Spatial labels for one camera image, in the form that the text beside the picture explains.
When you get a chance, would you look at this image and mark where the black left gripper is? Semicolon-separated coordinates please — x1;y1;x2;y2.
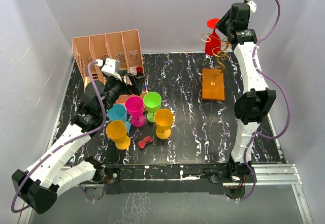
101;70;145;115

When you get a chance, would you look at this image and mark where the pink wine glass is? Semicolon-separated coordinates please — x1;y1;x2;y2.
125;96;146;127

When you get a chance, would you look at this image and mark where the green wine glass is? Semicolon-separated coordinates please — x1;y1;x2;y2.
143;92;161;123

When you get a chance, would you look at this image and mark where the blue wine glass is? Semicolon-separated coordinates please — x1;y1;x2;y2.
107;104;131;133

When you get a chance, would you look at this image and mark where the orange wine glass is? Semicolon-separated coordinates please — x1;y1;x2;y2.
154;109;174;139

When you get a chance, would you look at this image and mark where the yellow wine glass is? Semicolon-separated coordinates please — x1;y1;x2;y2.
106;120;131;150

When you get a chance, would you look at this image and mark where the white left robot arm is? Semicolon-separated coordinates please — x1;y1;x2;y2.
11;73;146;214

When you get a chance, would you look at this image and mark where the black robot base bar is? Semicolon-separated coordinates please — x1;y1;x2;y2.
86;164;255;199

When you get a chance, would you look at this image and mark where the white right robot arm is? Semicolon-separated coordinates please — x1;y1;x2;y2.
216;0;276;182

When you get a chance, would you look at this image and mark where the red wine glass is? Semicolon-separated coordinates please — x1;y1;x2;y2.
205;18;221;56

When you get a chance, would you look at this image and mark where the white red box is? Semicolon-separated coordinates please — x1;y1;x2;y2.
129;67;137;75

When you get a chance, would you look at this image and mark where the peach plastic file organizer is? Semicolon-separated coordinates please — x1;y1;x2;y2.
72;29;151;105

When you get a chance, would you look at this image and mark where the red bone-shaped toy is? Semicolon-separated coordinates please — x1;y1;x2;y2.
137;136;153;150

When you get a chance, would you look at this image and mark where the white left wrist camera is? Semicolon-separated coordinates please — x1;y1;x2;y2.
95;57;122;81

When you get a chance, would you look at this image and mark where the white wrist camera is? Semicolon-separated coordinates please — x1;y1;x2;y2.
95;57;122;81
245;0;257;14

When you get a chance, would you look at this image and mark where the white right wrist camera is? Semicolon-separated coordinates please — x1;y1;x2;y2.
245;0;257;14

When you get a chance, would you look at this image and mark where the gold wire rack wooden base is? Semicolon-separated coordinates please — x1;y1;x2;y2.
201;33;230;102

